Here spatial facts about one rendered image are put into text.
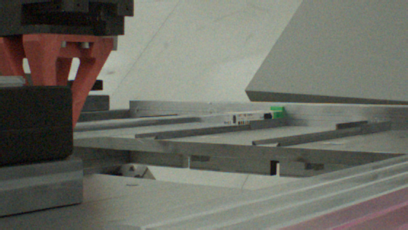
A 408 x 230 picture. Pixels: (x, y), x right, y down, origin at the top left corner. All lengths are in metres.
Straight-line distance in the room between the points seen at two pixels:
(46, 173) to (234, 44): 1.97
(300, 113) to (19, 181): 0.50
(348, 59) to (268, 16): 1.30
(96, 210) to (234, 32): 2.02
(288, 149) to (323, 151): 0.03
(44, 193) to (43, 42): 0.22
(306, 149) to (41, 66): 0.18
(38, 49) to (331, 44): 0.60
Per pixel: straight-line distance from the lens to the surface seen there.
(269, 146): 0.55
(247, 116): 0.71
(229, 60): 2.20
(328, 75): 1.00
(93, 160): 0.85
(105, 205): 0.30
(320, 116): 0.75
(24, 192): 0.29
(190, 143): 0.59
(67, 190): 0.30
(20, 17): 0.52
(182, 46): 2.36
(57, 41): 0.51
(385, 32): 1.03
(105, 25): 0.53
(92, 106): 0.84
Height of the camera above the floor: 1.20
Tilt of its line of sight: 36 degrees down
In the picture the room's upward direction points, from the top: 31 degrees counter-clockwise
